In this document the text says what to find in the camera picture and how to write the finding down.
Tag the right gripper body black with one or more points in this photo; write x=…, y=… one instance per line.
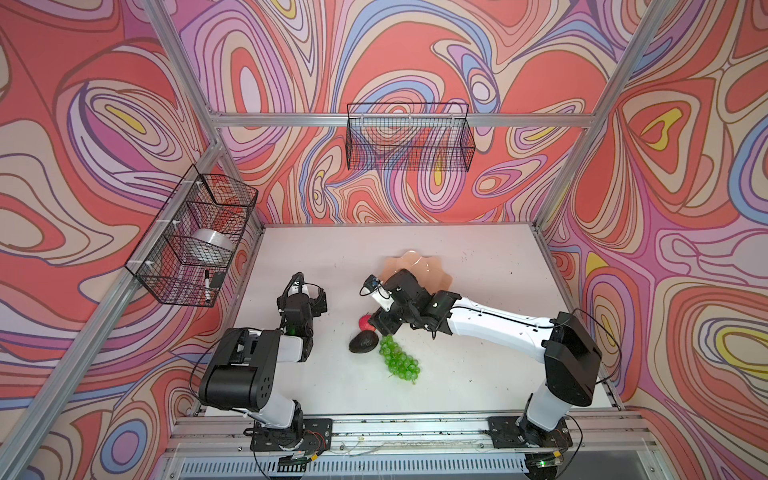
x=396, y=316

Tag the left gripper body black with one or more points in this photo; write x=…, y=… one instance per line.
x=313, y=308

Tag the pink faceted fruit bowl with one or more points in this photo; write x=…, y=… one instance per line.
x=428, y=270

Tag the red fake apple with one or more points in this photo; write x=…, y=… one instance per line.
x=364, y=323

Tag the dark avocado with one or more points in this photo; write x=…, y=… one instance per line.
x=364, y=342

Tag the green fake grape bunch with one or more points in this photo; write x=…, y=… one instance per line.
x=399, y=363

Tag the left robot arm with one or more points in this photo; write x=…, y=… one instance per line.
x=241, y=374

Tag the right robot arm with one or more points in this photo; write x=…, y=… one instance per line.
x=570, y=356

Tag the silver tape roll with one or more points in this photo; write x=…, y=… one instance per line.
x=214, y=238

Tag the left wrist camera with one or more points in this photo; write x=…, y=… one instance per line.
x=298, y=285

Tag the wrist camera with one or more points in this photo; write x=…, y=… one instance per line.
x=371, y=283
x=298, y=285

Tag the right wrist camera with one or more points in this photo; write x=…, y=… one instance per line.
x=371, y=283

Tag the black wire basket left wall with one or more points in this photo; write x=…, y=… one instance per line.
x=170, y=264

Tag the black wire basket wall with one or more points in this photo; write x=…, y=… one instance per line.
x=170, y=264
x=409, y=136

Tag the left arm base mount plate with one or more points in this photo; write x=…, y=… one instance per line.
x=312, y=436

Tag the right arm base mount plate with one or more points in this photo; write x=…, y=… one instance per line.
x=509, y=432

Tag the black wire basket back wall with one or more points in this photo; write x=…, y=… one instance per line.
x=409, y=136

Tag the aluminium front rail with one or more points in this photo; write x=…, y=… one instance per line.
x=463, y=432

